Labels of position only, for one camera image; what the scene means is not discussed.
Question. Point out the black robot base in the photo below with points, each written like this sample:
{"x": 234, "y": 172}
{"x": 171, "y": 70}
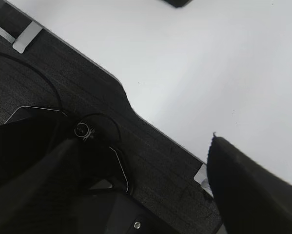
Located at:
{"x": 103, "y": 203}

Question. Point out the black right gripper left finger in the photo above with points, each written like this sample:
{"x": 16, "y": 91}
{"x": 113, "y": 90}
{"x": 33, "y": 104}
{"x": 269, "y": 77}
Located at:
{"x": 39, "y": 201}

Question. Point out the black fabric bag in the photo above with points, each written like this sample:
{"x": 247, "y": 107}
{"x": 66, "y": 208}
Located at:
{"x": 177, "y": 3}

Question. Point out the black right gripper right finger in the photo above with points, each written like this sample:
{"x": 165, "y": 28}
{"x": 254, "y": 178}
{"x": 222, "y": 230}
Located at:
{"x": 250, "y": 199}

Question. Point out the silver table leg bracket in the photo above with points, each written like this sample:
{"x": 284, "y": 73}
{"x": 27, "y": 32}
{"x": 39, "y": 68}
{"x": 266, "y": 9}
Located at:
{"x": 26, "y": 37}

